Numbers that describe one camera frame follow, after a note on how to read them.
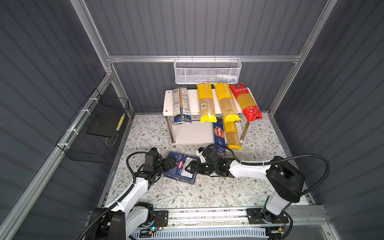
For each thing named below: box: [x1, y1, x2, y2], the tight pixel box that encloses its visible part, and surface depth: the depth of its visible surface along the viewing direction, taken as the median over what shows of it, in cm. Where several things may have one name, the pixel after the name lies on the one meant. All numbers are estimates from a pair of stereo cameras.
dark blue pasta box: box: [163, 151, 198, 185], surface depth 85 cm
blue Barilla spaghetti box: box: [213, 114, 227, 153], surface depth 95 cm
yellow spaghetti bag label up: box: [196, 83, 218, 124], surface depth 75 cm
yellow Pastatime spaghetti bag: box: [224, 113, 242, 150], surface depth 96 cm
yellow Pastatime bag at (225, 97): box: [213, 82, 242, 122], surface depth 76 cm
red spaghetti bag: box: [229, 82, 263, 123], surface depth 77 cm
